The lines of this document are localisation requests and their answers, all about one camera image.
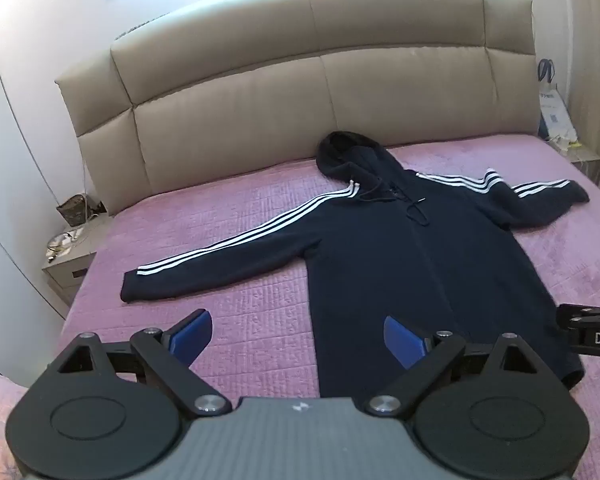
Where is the beige padded headboard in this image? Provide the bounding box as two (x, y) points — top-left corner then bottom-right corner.
(54, 0), (540, 218)

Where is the grey nightstand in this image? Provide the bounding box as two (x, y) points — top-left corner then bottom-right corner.
(41, 215), (116, 311)
(560, 142), (600, 187)

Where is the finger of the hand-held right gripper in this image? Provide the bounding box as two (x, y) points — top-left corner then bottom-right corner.
(555, 303), (600, 334)

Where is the white paper bag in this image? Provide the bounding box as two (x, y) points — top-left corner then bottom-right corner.
(536, 57), (579, 144)

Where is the navy hoodie with white stripes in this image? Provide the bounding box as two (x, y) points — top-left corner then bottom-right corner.
(120, 131), (591, 400)

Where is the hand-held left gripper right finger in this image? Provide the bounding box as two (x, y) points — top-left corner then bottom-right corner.
(365, 315), (546, 417)

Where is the pink quilted bedspread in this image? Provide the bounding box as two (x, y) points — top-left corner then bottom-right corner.
(0, 132), (600, 480)

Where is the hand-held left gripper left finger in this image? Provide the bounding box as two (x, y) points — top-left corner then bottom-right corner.
(55, 309), (233, 417)

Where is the camouflage pouch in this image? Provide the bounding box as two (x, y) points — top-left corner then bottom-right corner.
(56, 194), (106, 226)

